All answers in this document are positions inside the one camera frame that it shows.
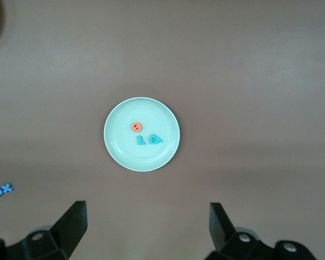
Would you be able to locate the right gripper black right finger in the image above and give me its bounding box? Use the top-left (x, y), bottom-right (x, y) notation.
top-left (207, 202), bottom-right (314, 260)

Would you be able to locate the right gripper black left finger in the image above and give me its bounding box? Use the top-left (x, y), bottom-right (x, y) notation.
top-left (0, 200), bottom-right (88, 260)

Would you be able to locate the light green plate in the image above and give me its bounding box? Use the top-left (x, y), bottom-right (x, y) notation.
top-left (103, 97), bottom-right (181, 172)

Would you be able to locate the brown table cover sheet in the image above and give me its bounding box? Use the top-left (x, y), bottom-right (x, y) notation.
top-left (0, 0), bottom-right (325, 260)

